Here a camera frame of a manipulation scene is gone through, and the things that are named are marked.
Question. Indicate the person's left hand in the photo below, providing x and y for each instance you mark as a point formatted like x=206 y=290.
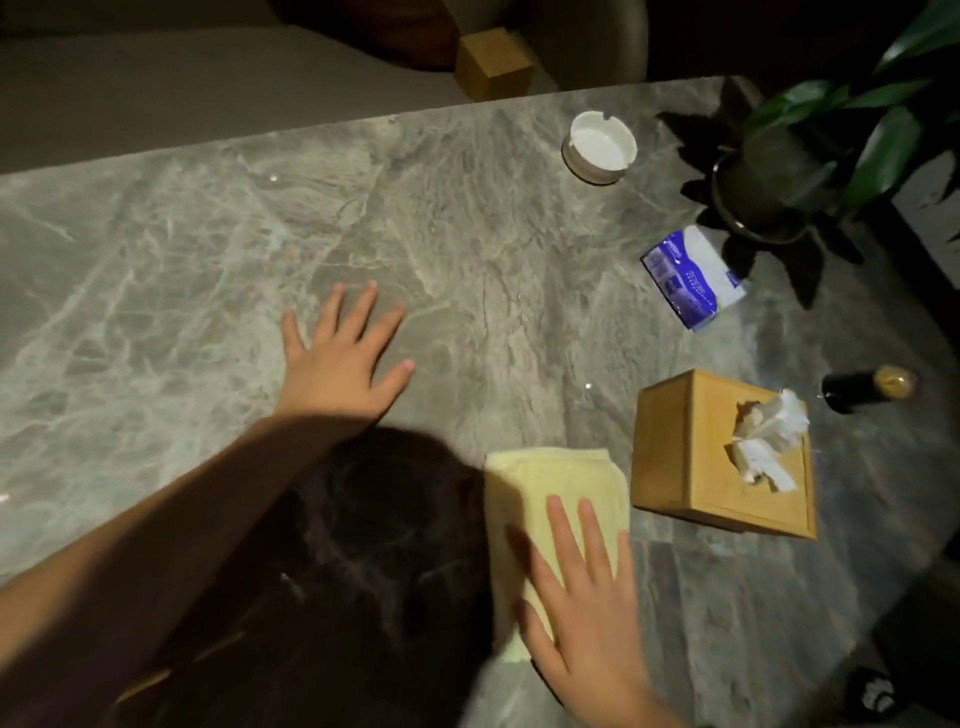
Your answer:
x=334 y=375

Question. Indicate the person's right hand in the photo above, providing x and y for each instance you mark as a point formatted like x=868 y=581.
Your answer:
x=600 y=637

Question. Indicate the person's right middle finger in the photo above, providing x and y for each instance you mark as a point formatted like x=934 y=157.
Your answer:
x=566 y=544

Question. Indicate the person's left middle finger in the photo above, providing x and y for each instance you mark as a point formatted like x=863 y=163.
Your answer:
x=358 y=313

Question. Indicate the person's left thumb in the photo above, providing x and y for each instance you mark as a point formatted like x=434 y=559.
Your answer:
x=391 y=384

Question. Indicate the person's right little finger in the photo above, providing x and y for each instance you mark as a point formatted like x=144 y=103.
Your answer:
x=625 y=566

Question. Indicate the person's left little finger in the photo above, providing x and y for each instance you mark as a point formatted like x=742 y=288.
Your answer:
x=292 y=337

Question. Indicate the person's right thumb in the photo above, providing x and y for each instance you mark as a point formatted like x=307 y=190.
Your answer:
x=536 y=641

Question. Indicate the yellow towel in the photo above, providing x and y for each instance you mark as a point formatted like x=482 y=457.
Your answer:
x=525 y=480

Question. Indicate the person's right forearm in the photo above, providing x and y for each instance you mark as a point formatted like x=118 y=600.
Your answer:
x=649 y=714

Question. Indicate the person's left forearm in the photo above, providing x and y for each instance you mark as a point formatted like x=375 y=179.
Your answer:
x=150 y=540

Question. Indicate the wooden tissue box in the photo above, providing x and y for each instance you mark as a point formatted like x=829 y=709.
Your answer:
x=679 y=450

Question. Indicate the white tissue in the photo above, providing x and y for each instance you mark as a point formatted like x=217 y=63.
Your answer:
x=765 y=442

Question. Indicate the black shoe with white print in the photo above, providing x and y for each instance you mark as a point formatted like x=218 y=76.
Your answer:
x=871 y=694

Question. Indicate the wooden block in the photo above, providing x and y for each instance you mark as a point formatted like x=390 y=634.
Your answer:
x=493 y=66

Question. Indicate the blue and white tissue packet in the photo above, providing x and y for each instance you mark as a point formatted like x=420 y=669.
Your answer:
x=694 y=281

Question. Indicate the white ashtray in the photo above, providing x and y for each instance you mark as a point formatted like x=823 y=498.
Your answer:
x=598 y=146

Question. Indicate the black bottle with gold cap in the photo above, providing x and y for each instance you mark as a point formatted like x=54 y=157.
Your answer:
x=862 y=390

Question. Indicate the dark round plant pot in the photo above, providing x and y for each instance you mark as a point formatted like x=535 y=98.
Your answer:
x=757 y=191

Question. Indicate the green leafy plant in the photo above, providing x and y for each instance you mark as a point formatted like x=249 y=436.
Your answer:
x=889 y=150

